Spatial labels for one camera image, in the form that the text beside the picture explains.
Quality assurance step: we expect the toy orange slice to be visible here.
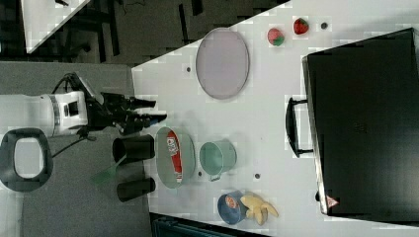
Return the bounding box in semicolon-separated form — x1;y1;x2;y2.
225;196;238;208

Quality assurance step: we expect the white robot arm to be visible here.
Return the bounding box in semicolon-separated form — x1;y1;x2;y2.
1;91;166;193

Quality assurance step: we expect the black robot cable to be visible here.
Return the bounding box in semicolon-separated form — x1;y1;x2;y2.
50;72;98;159

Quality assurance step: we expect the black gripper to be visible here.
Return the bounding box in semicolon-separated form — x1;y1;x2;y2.
86;93;167;134

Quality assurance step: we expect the pink green toy strawberry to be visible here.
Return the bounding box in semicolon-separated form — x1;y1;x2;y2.
267;28;285;46

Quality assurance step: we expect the blue bowl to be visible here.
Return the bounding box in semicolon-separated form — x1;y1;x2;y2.
217;191;247;225

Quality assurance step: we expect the green metal cup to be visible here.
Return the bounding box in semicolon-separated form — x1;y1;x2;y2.
200;139;237;182

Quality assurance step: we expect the red toy strawberry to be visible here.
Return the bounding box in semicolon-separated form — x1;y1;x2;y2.
293;18;309;35

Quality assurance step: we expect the green oval strainer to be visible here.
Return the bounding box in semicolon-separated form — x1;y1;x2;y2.
155;127;196;189

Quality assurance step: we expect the yellow peeled toy banana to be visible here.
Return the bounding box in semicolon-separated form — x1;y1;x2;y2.
240;195;279;226

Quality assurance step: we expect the red ketchup bottle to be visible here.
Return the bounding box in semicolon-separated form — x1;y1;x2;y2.
166;130;183;183

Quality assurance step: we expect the green slotted spatula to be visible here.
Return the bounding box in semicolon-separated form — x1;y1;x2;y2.
90;156;126;185

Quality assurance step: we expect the grey round plate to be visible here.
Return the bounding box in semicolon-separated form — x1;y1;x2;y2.
196;28;249;100

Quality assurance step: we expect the black toaster oven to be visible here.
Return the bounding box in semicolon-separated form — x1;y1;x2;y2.
302;28;419;226

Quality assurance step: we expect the small black cylinder holder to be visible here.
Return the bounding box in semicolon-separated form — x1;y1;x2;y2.
117;178;156;202

